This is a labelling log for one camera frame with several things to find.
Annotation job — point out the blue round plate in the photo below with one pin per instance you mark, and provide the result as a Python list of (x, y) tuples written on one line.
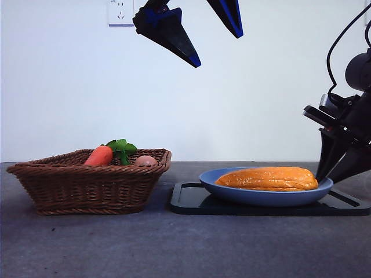
[(261, 198)]

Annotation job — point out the orange carrot with green leaves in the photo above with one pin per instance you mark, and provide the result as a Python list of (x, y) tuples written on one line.
[(100, 156)]

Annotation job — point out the brown wicker basket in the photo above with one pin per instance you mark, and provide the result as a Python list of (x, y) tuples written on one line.
[(87, 191)]

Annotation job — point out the black rectangular tray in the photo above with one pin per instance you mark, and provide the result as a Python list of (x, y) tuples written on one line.
[(188, 205)]

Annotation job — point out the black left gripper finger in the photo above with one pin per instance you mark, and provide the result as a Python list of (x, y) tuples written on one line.
[(229, 17), (171, 34)]

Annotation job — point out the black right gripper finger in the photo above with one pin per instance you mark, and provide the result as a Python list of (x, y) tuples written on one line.
[(330, 150), (353, 162)]

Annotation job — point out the brown egg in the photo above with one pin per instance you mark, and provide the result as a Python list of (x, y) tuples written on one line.
[(145, 160)]

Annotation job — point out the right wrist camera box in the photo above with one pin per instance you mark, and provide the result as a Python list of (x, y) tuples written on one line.
[(323, 113)]

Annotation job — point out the white wall socket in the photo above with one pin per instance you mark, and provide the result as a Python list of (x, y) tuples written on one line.
[(368, 19), (120, 14)]

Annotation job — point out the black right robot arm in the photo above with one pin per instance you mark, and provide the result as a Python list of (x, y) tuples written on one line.
[(359, 71)]

